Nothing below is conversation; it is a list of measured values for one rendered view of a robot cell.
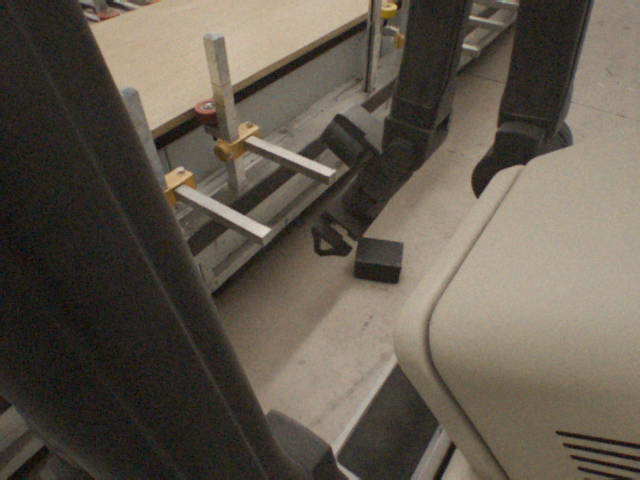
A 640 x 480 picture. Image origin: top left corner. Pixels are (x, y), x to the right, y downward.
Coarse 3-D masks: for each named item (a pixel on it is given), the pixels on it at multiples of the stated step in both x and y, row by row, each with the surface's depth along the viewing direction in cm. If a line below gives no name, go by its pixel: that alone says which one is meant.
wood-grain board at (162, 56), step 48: (192, 0) 186; (240, 0) 186; (288, 0) 186; (336, 0) 186; (384, 0) 186; (144, 48) 151; (192, 48) 151; (240, 48) 151; (288, 48) 151; (144, 96) 127; (192, 96) 127
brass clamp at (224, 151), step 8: (240, 128) 122; (256, 128) 122; (240, 136) 119; (248, 136) 120; (256, 136) 123; (224, 144) 117; (232, 144) 116; (240, 144) 119; (216, 152) 118; (224, 152) 116; (232, 152) 117; (240, 152) 120; (224, 160) 118; (232, 160) 119
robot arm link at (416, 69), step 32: (416, 0) 42; (448, 0) 40; (416, 32) 44; (448, 32) 42; (416, 64) 45; (448, 64) 44; (416, 96) 47; (448, 96) 48; (384, 128) 51; (416, 128) 49; (448, 128) 54; (416, 160) 52
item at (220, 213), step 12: (180, 192) 105; (192, 192) 105; (192, 204) 104; (204, 204) 102; (216, 204) 102; (216, 216) 101; (228, 216) 99; (240, 216) 99; (240, 228) 98; (252, 228) 96; (264, 228) 96; (252, 240) 98; (264, 240) 96
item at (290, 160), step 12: (216, 132) 125; (252, 144) 119; (264, 144) 118; (264, 156) 119; (276, 156) 116; (288, 156) 114; (300, 156) 114; (288, 168) 116; (300, 168) 113; (312, 168) 111; (324, 168) 111; (324, 180) 110
